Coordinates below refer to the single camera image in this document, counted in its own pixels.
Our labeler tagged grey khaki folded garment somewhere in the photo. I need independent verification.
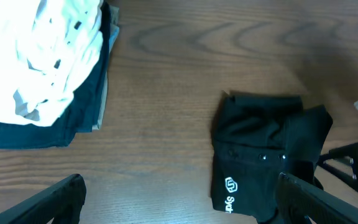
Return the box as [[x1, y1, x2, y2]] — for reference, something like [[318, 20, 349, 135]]
[[91, 2, 120, 131]]

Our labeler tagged navy folded garment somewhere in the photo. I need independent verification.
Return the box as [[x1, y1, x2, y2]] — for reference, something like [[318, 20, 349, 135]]
[[0, 1, 112, 149]]

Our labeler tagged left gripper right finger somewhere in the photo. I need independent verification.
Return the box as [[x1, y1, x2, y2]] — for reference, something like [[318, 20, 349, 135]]
[[275, 172, 358, 224]]

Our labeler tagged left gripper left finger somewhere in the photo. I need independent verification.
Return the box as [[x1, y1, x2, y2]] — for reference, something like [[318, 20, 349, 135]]
[[0, 174, 86, 224]]

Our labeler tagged black hydrogen t-shirt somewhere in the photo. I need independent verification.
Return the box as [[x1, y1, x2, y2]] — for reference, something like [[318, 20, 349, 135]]
[[210, 94, 333, 223]]

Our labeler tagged white black print folded shirt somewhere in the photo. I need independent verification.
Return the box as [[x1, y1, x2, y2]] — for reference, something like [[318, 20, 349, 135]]
[[0, 0, 103, 127]]

